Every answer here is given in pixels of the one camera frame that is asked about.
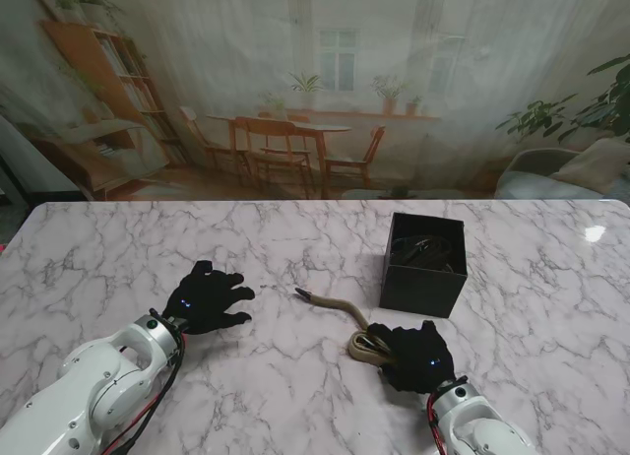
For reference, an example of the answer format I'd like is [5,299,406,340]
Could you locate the beige braided belt silver buckle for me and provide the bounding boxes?
[294,287,398,370]

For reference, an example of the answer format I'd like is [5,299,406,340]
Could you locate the black square storage box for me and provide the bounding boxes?
[378,212,468,319]

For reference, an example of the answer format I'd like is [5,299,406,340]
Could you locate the printed room scene backdrop curtain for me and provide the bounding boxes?
[0,0,630,203]

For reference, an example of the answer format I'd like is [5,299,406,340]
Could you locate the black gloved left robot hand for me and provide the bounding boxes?
[160,260,256,336]

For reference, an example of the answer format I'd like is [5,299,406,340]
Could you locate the red black arm cables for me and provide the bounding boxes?
[93,331,188,455]
[425,393,452,455]

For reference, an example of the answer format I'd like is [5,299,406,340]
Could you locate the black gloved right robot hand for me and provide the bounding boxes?
[366,319,470,395]

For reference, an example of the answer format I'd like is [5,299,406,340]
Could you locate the red black left arm cables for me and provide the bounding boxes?
[93,331,188,455]

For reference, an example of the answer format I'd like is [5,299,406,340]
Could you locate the black woven belt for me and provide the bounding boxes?
[391,230,467,274]

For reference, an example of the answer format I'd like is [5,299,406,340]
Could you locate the red black right arm cables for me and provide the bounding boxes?
[425,393,452,455]

